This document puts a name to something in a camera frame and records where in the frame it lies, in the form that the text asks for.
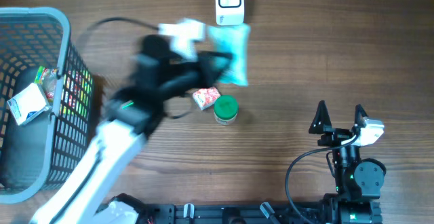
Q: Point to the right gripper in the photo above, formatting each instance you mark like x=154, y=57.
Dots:
x=335, y=135

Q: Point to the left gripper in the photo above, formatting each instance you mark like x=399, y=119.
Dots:
x=206, y=75

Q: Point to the teal tissue packet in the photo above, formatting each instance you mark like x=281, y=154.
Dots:
x=231, y=40

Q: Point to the orange white snack packet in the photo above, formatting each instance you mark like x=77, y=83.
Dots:
x=206, y=97

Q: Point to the green lid jar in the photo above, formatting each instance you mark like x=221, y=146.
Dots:
x=226, y=109

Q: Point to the colourful gummy candy bag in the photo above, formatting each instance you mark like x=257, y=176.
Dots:
x=47, y=79

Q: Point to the white blue carton box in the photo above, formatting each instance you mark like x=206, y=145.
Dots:
x=28, y=104

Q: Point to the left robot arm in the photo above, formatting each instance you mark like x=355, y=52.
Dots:
x=132, y=115

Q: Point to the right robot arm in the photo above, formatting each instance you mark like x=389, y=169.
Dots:
x=358, y=182

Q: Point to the white barcode scanner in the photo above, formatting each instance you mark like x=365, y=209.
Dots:
x=229, y=12

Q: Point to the grey plastic mesh basket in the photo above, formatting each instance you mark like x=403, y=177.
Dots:
x=42, y=154

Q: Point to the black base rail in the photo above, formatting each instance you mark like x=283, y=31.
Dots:
x=223, y=214

